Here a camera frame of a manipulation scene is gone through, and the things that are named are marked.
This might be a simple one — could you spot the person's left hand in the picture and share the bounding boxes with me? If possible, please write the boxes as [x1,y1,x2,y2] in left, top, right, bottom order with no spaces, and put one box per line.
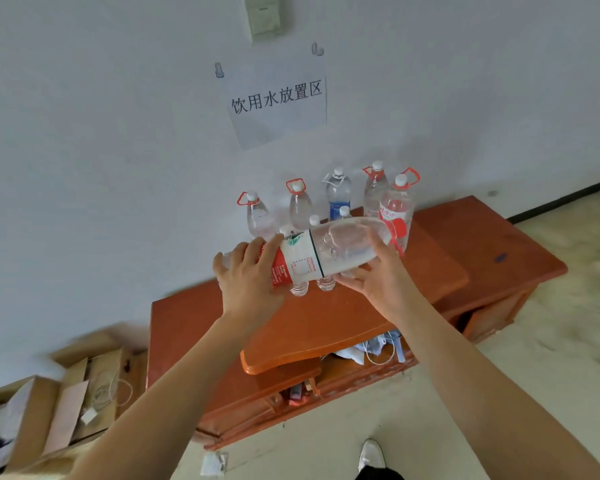
[212,233,288,328]

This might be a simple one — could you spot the person's right hand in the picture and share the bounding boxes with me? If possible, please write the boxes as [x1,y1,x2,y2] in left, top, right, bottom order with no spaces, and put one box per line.
[332,226,425,321]

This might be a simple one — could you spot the row of small water bottles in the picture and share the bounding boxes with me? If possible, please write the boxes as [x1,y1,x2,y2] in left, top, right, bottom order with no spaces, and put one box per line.
[278,205,353,299]

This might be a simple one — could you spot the red label red cap bottle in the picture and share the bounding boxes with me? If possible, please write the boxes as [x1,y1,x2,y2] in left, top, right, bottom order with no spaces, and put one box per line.
[219,217,406,291]

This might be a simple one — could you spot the red-handled medium water bottle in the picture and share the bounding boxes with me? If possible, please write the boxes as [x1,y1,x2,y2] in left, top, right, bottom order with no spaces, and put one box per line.
[236,191,277,241]
[362,161,391,218]
[285,178,315,231]

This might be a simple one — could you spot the large bottle red ring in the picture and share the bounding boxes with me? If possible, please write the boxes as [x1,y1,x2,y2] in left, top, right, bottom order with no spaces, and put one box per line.
[379,167,422,257]

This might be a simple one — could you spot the orange wooden cabinet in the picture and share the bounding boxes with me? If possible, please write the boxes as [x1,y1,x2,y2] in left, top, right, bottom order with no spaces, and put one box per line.
[146,195,569,451]

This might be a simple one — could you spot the blue-label Aquafina bottle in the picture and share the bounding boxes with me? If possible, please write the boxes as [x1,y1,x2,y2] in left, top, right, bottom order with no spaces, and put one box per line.
[322,167,353,221]

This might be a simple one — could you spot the person's right forearm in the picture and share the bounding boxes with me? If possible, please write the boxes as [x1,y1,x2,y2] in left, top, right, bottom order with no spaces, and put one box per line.
[392,294,600,480]

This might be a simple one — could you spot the person's left forearm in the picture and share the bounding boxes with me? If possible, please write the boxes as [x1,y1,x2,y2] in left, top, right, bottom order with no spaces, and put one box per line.
[69,314,266,480]

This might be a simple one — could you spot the person's white shoe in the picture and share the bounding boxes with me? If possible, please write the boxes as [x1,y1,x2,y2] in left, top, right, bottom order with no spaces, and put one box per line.
[357,439,387,473]

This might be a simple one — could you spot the person's black trousers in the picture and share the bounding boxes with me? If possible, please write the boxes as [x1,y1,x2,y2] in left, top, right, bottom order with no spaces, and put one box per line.
[355,464,406,480]

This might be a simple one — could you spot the pile of white papers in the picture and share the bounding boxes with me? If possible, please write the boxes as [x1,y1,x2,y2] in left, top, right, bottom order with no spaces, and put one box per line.
[337,330,406,367]

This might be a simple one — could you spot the open cardboard box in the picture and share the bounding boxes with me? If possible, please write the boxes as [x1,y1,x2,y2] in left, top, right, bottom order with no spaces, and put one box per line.
[49,339,149,445]
[0,375,61,473]

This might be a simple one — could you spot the white paper sign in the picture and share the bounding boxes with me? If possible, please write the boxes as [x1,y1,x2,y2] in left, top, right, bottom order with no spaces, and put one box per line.
[219,54,329,151]

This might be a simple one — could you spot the crumpled white paper scrap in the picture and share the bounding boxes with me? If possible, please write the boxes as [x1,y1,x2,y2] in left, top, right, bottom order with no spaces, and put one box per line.
[199,452,229,478]

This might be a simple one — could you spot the labelled cardboard box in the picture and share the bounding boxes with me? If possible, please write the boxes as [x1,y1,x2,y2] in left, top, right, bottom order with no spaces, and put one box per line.
[5,434,106,480]

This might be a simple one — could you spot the white charger cable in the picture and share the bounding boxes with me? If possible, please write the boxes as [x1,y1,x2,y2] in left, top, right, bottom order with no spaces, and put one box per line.
[79,369,133,425]

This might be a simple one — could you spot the white wall switch plate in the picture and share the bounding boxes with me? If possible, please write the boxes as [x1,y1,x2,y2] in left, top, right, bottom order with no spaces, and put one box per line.
[242,0,282,43]

